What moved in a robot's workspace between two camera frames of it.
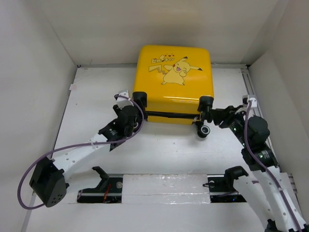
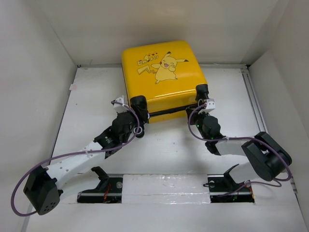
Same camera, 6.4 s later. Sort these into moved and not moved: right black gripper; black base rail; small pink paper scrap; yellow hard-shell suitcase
Moved: right black gripper; yellow hard-shell suitcase
Not moved: black base rail; small pink paper scrap
